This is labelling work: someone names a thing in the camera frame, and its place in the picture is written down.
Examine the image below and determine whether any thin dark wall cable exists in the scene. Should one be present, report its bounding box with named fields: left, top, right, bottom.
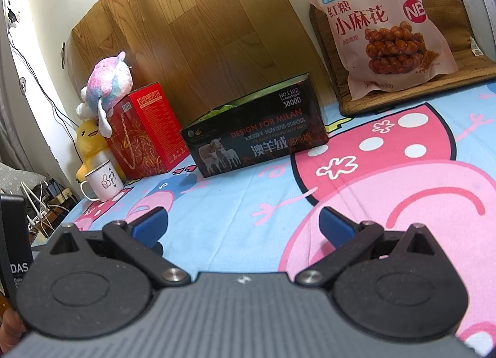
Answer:
left=3, top=0, right=80, bottom=136

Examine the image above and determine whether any wooden board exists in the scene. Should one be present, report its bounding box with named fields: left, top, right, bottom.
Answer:
left=64, top=0, right=339, bottom=127

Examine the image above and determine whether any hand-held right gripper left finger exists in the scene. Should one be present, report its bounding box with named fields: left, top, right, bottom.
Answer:
left=48, top=206, right=192, bottom=288

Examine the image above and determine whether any person's left hand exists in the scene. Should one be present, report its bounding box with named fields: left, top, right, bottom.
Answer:
left=0, top=296, right=24, bottom=348

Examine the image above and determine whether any yellow plush toy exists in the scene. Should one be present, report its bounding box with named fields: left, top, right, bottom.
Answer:
left=74, top=118, right=114, bottom=182

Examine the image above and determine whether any red gift box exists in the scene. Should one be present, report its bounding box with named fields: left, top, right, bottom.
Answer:
left=104, top=81, right=191, bottom=181

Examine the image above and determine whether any green packet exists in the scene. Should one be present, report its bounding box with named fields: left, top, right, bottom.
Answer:
left=205, top=103, right=253, bottom=119

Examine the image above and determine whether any pink snack bag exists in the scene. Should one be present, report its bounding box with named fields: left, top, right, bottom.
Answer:
left=300, top=0, right=460, bottom=96

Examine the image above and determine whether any white power strip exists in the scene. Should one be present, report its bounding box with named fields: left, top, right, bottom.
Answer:
left=19, top=179, right=80, bottom=236

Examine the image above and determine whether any white enamel mug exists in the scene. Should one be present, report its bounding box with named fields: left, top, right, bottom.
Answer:
left=80, top=159, right=125, bottom=202

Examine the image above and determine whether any printed blanket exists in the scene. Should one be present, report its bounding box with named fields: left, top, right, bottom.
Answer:
left=68, top=79, right=496, bottom=356

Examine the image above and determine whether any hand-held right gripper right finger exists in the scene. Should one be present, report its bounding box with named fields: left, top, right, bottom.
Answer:
left=294, top=206, right=437, bottom=288

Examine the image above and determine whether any black cardboard box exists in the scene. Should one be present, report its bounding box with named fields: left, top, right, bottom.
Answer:
left=180, top=71, right=331, bottom=179

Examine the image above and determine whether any pastel plush toy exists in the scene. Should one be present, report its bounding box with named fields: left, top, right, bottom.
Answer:
left=75, top=51, right=135, bottom=138

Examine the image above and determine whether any grey cushion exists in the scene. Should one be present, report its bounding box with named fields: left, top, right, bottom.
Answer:
left=0, top=161, right=46, bottom=205

